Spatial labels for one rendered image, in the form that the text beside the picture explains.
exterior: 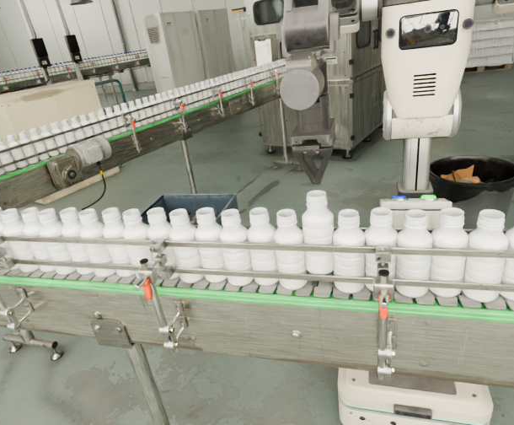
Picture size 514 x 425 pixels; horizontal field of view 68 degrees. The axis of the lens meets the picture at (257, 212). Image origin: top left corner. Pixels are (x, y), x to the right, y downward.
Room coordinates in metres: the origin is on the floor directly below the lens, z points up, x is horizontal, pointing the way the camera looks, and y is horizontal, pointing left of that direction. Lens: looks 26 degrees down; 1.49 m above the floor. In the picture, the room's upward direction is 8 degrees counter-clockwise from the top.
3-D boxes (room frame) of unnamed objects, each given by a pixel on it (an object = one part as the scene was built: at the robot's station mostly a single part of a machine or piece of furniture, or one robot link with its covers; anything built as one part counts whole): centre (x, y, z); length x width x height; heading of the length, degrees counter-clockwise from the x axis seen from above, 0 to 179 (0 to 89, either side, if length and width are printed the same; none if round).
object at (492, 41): (8.97, -5.43, 0.50); 1.24 x 1.03 x 1.00; 74
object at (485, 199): (1.93, -1.22, 0.32); 0.45 x 0.45 x 0.64
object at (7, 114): (4.67, 2.29, 0.59); 1.10 x 0.62 x 1.18; 143
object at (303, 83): (0.60, -0.11, 1.44); 0.12 x 0.09 x 0.12; 160
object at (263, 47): (4.68, -0.33, 1.22); 0.23 x 0.04 x 0.32; 53
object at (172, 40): (7.07, 1.00, 0.96); 0.82 x 0.50 x 1.91; 143
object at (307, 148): (0.64, -0.12, 1.27); 0.07 x 0.07 x 0.09; 72
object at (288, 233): (0.65, -0.06, 1.08); 0.06 x 0.06 x 0.17
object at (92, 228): (0.80, 0.38, 1.08); 0.06 x 0.06 x 0.17
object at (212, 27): (7.79, 0.46, 0.96); 0.82 x 0.50 x 1.91; 143
